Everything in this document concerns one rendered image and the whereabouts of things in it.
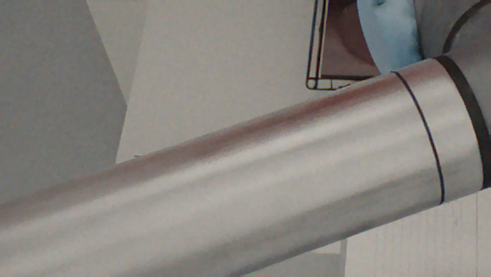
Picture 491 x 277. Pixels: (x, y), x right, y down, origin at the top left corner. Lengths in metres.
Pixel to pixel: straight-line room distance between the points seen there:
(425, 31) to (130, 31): 1.23
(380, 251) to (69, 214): 0.51
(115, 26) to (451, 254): 0.96
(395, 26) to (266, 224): 0.18
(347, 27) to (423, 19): 0.57
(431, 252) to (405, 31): 0.39
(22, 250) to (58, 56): 1.89
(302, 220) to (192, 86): 0.77
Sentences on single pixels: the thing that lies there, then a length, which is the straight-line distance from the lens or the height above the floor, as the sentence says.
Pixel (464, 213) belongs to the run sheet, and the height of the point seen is 0.96.
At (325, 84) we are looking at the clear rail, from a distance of 1.20.
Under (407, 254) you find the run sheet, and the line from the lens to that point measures 1.03.
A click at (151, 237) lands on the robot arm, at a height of 1.41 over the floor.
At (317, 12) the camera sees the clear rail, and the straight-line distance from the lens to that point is 1.25.
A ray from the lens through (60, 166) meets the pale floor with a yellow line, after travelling 2.28.
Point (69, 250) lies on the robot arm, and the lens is 0.55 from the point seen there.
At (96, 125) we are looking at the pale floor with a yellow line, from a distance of 2.31.
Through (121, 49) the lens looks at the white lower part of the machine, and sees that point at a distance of 1.91.
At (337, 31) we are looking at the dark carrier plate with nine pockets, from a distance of 1.24.
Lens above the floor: 1.89
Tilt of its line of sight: 57 degrees down
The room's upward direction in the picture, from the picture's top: 8 degrees counter-clockwise
